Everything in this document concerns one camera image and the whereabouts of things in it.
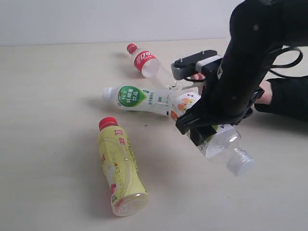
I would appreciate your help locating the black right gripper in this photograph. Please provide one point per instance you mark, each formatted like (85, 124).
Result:
(232, 85)

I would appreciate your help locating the black sleeved forearm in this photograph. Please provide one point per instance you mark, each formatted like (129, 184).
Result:
(289, 98)

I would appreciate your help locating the white bottle green label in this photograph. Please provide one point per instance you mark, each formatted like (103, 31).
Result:
(131, 98)

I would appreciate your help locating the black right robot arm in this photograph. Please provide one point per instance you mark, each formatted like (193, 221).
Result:
(260, 31)

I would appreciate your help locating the clear bottle red label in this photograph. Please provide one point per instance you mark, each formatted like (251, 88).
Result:
(152, 69)

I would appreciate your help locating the open bare human hand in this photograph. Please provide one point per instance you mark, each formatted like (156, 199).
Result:
(265, 85)

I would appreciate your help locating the yellow bottle red cap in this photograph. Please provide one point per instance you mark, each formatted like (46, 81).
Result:
(127, 193)

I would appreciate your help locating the clear bottle fruit label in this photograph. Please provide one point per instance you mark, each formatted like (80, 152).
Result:
(223, 147)

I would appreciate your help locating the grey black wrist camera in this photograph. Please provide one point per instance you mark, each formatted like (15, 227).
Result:
(190, 65)

